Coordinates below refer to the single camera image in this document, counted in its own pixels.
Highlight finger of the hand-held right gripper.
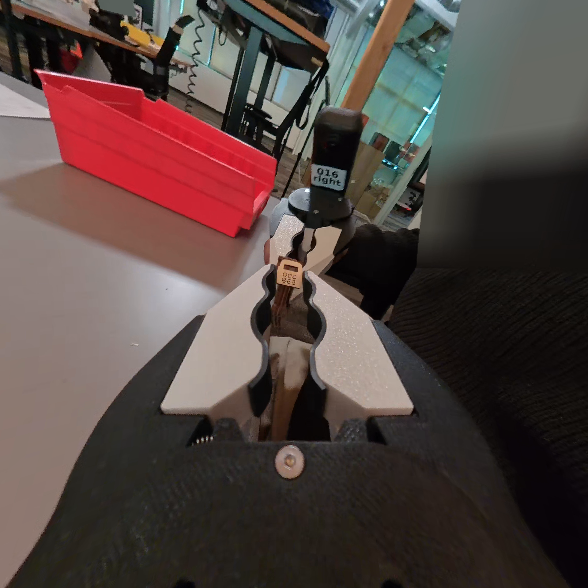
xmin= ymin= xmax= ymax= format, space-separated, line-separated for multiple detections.
xmin=302 ymin=226 xmax=342 ymax=273
xmin=270 ymin=215 xmax=306 ymax=266

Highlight black coiled cable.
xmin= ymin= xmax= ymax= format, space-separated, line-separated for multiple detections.
xmin=185 ymin=16 xmax=206 ymax=113

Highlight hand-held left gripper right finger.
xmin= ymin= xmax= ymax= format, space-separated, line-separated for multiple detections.
xmin=303 ymin=270 xmax=415 ymax=421

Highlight red plastic bin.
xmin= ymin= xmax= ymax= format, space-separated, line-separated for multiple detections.
xmin=34 ymin=69 xmax=278 ymax=239

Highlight layered wooden model part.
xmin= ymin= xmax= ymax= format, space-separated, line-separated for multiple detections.
xmin=268 ymin=284 xmax=300 ymax=330

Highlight wooden post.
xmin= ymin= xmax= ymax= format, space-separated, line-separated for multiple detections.
xmin=340 ymin=0 xmax=416 ymax=115

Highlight grey desk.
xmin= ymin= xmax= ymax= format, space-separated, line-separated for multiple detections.
xmin=0 ymin=71 xmax=285 ymax=584

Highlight small printed wooden piece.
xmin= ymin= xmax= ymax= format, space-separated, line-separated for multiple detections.
xmin=276 ymin=258 xmax=304 ymax=289

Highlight person's right forearm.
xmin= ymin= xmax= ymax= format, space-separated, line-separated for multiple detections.
xmin=322 ymin=223 xmax=420 ymax=320

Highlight cardboard box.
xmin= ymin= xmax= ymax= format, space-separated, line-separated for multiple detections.
xmin=347 ymin=142 xmax=386 ymax=217

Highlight white paper sheet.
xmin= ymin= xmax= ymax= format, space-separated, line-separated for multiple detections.
xmin=0 ymin=83 xmax=51 ymax=119

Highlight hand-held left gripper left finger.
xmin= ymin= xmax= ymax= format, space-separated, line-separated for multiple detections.
xmin=160 ymin=266 xmax=279 ymax=420

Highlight person's beige pants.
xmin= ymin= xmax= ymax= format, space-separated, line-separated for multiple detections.
xmin=269 ymin=337 xmax=315 ymax=439

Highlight black frame standing desk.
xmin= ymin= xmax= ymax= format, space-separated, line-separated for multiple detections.
xmin=223 ymin=0 xmax=331 ymax=152

